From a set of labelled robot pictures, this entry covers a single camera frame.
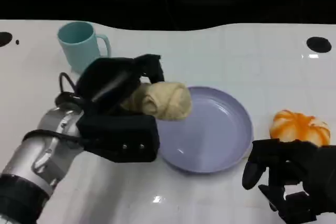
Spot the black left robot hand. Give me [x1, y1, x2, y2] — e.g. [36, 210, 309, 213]
[75, 54, 166, 116]

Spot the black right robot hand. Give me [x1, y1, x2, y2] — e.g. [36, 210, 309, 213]
[241, 138, 336, 224]

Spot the beige towel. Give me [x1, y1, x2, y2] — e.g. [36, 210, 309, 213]
[120, 81, 193, 122]

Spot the orange and white bread roll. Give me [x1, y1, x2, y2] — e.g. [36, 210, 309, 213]
[269, 109, 331, 147]

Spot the pale green mug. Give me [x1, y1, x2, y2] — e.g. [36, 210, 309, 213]
[57, 21, 111, 74]

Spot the lilac plate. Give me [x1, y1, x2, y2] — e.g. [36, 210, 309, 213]
[154, 86, 255, 174]

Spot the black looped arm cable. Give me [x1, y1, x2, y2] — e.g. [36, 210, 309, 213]
[54, 72, 89, 108]

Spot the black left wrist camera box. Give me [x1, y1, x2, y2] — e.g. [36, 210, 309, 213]
[76, 114, 161, 164]

